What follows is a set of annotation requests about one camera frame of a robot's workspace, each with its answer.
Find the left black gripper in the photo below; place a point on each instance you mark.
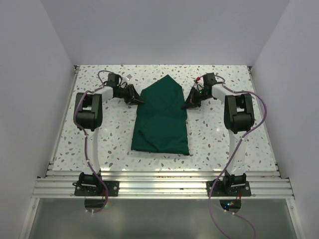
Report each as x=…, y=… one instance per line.
x=136, y=99

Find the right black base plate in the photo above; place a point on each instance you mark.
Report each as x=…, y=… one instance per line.
x=220, y=190

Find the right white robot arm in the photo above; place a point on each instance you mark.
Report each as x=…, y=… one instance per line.
x=238, y=120

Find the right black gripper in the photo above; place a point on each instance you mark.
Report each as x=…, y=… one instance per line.
x=189, y=103

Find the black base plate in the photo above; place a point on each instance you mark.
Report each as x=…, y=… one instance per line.
x=220, y=190
x=99, y=190

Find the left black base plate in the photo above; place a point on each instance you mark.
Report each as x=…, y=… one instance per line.
x=99, y=190

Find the green surgical drape cloth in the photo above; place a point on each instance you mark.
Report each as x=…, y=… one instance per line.
x=160, y=125

